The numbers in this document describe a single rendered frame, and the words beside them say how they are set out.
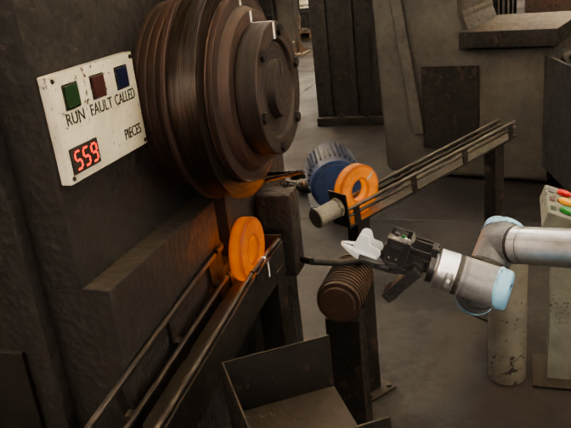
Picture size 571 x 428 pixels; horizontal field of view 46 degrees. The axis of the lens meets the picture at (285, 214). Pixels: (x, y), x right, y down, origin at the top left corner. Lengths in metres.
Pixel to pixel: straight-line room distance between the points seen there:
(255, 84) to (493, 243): 0.68
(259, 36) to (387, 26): 2.86
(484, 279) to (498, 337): 0.81
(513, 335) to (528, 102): 2.00
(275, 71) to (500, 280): 0.64
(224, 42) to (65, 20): 0.31
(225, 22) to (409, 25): 2.84
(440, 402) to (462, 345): 0.35
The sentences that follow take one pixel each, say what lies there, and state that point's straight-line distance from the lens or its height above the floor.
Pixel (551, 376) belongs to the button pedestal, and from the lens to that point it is 2.41.
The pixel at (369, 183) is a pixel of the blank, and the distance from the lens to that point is 2.05.
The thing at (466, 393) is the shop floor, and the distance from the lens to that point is 2.34.
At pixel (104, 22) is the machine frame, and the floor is 1.30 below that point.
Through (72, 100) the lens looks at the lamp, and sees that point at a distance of 1.18.
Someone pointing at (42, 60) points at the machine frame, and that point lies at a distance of 1.17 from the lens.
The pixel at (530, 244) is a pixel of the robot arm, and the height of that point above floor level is 0.73.
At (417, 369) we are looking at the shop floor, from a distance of 2.44.
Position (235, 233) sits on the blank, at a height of 0.80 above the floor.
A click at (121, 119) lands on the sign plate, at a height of 1.13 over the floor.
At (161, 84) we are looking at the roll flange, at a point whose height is 1.18.
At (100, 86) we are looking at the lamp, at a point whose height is 1.20.
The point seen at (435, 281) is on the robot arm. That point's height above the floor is 0.69.
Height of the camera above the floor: 1.37
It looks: 21 degrees down
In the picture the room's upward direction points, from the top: 7 degrees counter-clockwise
